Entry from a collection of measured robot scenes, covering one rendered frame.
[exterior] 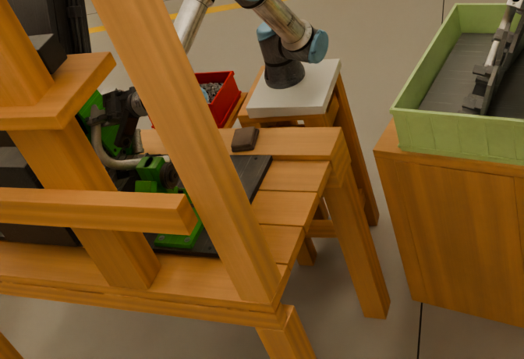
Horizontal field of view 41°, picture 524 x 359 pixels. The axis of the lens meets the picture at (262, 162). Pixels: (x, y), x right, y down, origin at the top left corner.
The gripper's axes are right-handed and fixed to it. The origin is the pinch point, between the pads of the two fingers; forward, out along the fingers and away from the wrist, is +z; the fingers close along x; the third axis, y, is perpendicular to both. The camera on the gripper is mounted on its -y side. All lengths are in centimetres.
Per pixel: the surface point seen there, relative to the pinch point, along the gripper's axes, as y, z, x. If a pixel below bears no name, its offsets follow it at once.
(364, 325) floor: -77, -21, -107
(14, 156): -7.6, 14.3, 18.8
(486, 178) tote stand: -30, -90, -73
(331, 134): -9, -49, -54
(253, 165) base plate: -16, -29, -39
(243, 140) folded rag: -7.0, -23.2, -41.7
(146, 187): -22.6, -24.0, 4.4
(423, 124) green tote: -11, -78, -61
